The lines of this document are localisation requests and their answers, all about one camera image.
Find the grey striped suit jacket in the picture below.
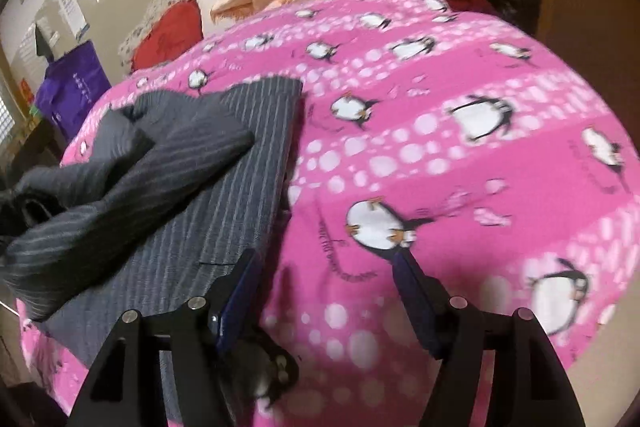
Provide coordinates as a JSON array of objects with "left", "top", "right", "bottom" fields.
[{"left": 0, "top": 76, "right": 306, "bottom": 425}]

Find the white wall calendar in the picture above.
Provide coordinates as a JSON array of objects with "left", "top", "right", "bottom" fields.
[{"left": 57, "top": 0, "right": 91, "bottom": 40}]

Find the purple tote bag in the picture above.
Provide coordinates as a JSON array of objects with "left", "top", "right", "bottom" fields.
[{"left": 35, "top": 39, "right": 112, "bottom": 142}]

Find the pink penguin print blanket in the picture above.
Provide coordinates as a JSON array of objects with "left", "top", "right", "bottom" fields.
[{"left": 15, "top": 0, "right": 636, "bottom": 427}]

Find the red pillow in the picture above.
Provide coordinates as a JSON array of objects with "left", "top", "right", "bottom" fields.
[{"left": 130, "top": 1, "right": 203, "bottom": 72}]

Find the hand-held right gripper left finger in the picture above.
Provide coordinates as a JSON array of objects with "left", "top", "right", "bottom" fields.
[{"left": 67, "top": 249, "right": 262, "bottom": 427}]

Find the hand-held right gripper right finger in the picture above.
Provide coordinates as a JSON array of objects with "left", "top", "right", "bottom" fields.
[{"left": 392, "top": 252, "right": 586, "bottom": 427}]

